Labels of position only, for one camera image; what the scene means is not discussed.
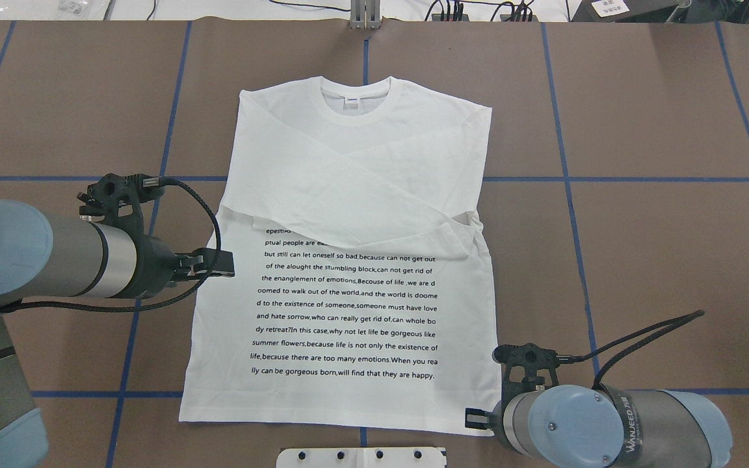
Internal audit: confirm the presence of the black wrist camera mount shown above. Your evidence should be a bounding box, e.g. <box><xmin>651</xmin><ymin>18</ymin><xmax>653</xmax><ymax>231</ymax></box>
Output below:
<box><xmin>77</xmin><ymin>173</ymin><xmax>164</xmax><ymax>232</ymax></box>
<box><xmin>492</xmin><ymin>343</ymin><xmax>579</xmax><ymax>402</ymax></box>

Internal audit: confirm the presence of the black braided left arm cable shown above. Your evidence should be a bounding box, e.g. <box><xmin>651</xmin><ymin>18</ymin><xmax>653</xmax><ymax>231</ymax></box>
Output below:
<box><xmin>0</xmin><ymin>178</ymin><xmax>222</xmax><ymax>314</ymax></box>

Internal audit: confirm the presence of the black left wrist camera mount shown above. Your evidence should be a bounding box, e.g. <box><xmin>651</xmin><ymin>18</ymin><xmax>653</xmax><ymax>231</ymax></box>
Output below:
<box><xmin>77</xmin><ymin>173</ymin><xmax>164</xmax><ymax>232</ymax></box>

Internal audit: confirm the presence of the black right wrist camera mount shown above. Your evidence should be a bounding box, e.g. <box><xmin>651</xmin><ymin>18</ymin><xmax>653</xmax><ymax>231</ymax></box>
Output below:
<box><xmin>492</xmin><ymin>343</ymin><xmax>579</xmax><ymax>402</ymax></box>

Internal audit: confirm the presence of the white long-sleeve printed shirt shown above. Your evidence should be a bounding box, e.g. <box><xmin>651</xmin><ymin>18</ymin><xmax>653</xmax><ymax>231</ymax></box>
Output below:
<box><xmin>179</xmin><ymin>77</ymin><xmax>501</xmax><ymax>436</ymax></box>

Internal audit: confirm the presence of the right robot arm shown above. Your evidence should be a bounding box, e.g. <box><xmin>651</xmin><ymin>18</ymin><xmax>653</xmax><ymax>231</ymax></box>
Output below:
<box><xmin>466</xmin><ymin>385</ymin><xmax>733</xmax><ymax>467</ymax></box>

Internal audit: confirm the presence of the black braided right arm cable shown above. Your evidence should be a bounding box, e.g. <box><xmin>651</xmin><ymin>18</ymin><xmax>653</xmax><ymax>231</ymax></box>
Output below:
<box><xmin>570</xmin><ymin>310</ymin><xmax>705</xmax><ymax>391</ymax></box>

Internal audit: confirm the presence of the white camera mast base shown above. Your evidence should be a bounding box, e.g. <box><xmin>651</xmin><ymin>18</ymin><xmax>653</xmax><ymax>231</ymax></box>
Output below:
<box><xmin>276</xmin><ymin>447</ymin><xmax>448</xmax><ymax>467</ymax></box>

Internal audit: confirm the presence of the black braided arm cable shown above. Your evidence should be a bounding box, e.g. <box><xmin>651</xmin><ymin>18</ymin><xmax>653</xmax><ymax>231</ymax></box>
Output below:
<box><xmin>0</xmin><ymin>178</ymin><xmax>222</xmax><ymax>314</ymax></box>
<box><xmin>570</xmin><ymin>310</ymin><xmax>705</xmax><ymax>391</ymax></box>

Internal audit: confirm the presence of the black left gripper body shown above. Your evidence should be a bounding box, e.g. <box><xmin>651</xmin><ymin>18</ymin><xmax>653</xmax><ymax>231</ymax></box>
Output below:
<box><xmin>133</xmin><ymin>236</ymin><xmax>179</xmax><ymax>299</ymax></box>

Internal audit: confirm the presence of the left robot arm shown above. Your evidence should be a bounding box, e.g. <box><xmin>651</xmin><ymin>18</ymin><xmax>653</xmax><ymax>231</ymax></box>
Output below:
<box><xmin>0</xmin><ymin>198</ymin><xmax>234</xmax><ymax>467</ymax></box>

